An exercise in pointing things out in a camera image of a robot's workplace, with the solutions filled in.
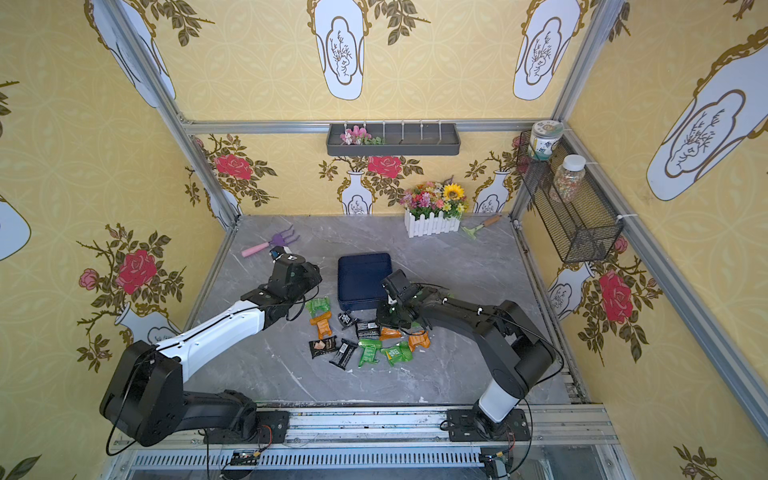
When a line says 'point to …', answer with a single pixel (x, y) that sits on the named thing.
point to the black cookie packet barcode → (343, 354)
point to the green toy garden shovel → (472, 231)
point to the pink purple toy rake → (278, 239)
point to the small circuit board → (244, 457)
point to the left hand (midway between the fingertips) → (306, 268)
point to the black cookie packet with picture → (322, 346)
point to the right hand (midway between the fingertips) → (381, 313)
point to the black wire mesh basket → (576, 217)
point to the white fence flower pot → (433, 208)
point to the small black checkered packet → (344, 319)
